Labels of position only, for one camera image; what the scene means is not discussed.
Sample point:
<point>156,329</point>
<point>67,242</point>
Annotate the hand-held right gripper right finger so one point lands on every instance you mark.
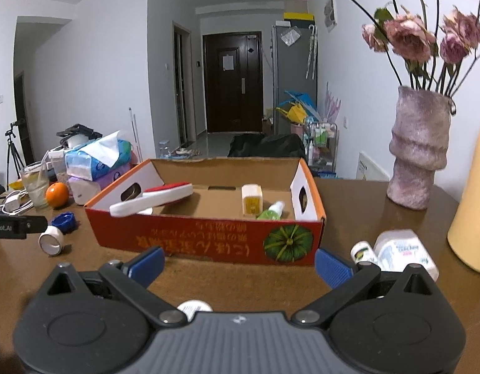
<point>333,267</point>

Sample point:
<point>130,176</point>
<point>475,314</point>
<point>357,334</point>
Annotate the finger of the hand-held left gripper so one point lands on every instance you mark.
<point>37,223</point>

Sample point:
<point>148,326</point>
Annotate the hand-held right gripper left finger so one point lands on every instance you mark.
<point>148,265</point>

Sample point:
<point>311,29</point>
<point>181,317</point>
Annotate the white tape roll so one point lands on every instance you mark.
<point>51,241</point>

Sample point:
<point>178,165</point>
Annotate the blue scalloped cap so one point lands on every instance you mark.
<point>64,222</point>

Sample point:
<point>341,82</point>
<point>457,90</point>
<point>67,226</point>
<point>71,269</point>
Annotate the small white bottle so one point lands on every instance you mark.
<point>362,253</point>

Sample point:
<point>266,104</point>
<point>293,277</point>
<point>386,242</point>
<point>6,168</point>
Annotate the red cardboard box pumpkin print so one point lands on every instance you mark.
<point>208,239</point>

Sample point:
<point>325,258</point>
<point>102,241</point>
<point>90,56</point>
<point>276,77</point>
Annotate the red and white lint brush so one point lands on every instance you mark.
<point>154,198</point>

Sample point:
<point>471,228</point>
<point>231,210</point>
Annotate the white floss pick container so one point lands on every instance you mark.
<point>403,251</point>

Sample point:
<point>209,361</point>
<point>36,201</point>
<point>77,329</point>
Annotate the green spray bottle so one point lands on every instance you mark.
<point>271,212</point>

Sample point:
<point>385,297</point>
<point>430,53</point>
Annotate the pink charger plug cube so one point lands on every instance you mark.
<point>251,200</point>

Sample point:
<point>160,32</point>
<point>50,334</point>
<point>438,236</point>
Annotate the orange fruit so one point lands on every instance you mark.
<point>57,194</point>

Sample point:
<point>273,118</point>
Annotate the glass cup with straw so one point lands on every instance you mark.
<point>35,187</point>

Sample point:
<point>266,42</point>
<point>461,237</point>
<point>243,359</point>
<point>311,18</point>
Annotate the yellow packet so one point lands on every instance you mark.
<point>16,184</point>

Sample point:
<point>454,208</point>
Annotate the clear plastic jar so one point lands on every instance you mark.
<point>57,161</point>

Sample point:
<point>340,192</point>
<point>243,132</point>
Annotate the purple and white tissue pack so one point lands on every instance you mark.
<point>92,187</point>

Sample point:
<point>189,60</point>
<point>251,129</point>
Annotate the black tripod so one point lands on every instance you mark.
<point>14,152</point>

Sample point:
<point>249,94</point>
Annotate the blue tissue pack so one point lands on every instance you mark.
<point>95,159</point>

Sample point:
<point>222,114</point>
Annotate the black device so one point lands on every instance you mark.
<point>78,130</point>

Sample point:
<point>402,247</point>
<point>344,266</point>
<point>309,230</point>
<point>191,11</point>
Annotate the white flat panel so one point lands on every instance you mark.
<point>372,167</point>

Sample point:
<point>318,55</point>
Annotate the clear water bottles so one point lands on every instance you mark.
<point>165,149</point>

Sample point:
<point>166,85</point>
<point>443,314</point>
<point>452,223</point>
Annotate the rolling cart with bottles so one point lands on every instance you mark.
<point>321,146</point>

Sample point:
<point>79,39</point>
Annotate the white mop stick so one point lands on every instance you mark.
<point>134,136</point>

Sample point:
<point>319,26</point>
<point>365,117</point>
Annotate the black bag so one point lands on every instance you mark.
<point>267,146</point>

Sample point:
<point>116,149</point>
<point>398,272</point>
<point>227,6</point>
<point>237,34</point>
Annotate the pink textured vase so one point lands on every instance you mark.
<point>417,148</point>

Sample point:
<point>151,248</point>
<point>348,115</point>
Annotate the yellow thermos jug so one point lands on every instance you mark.
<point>473,222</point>

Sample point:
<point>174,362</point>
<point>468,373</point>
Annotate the blue and yellow bags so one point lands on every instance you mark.
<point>296,107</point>

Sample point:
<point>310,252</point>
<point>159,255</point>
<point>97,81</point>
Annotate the dark wooden door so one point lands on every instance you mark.
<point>232,97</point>

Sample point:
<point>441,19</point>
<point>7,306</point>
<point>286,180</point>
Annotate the grey refrigerator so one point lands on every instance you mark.
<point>294,74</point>

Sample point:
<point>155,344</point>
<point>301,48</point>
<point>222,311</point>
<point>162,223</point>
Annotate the folded clear umbrella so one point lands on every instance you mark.
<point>311,52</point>

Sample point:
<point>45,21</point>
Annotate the clear plastic bag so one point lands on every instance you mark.
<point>290,36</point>

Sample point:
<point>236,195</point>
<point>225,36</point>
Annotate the dried pink roses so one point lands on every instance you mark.
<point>411,39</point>

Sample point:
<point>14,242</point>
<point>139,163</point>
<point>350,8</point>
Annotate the yellow and black box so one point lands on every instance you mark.
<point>299,16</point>

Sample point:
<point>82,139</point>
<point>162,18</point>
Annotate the purple wall decal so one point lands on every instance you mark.
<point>332,101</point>

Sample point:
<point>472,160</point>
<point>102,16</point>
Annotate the wall poster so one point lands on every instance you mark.
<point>331,13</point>

